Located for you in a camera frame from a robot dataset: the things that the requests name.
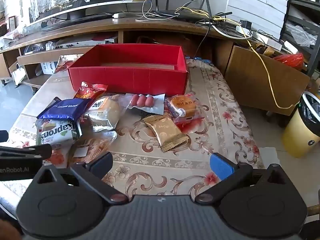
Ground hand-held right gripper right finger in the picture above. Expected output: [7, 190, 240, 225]
[195, 152, 293, 204]

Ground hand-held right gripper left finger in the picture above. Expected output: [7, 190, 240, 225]
[32, 152, 128, 204]

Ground orange spicy snack packet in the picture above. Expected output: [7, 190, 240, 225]
[67, 130, 118, 167]

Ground green and white snack packet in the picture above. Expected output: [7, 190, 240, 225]
[35, 119, 83, 146]

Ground clear bread packet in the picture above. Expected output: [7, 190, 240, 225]
[84, 94, 130, 133]

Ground blue wafer packet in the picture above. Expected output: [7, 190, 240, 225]
[37, 98, 94, 122]

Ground red cardboard box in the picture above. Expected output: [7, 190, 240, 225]
[67, 44, 189, 95]

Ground white patterned cloth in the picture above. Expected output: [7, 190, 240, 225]
[0, 180, 33, 215]

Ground red flat packet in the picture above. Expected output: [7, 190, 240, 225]
[175, 119, 204, 134]

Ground floral tablecloth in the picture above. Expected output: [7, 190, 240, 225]
[7, 55, 265, 198]

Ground dark foil packet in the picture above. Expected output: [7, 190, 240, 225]
[45, 96, 63, 110]

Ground gold foil packet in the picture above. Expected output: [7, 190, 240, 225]
[141, 114, 188, 153]

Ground clear mooncake packet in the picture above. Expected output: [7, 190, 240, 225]
[165, 93, 203, 124]

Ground red chili snack packet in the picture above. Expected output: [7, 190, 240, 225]
[74, 81, 108, 100]

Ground clear sausage packet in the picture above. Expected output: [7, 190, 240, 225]
[125, 93, 166, 114]

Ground yellow trash bin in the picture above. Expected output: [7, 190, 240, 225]
[282, 91, 320, 158]

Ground printed plastic bag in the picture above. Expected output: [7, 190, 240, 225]
[54, 54, 84, 73]

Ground white set-top box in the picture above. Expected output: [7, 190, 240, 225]
[54, 39, 118, 50]

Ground red plastic bag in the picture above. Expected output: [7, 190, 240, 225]
[274, 53, 304, 71]

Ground long white power strip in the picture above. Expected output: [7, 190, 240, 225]
[235, 25, 283, 51]

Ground wooden television cabinet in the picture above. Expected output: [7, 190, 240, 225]
[0, 12, 250, 88]

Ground clear bubble wrap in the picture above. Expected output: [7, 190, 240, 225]
[285, 23, 318, 47]

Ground black router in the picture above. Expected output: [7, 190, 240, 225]
[150, 0, 233, 22]

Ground stack of white panels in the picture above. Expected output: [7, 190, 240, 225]
[226, 0, 292, 40]

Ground black shelf rack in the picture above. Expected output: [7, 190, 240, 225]
[280, 0, 320, 77]

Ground yellow cable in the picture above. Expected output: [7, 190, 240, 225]
[175, 5, 300, 110]

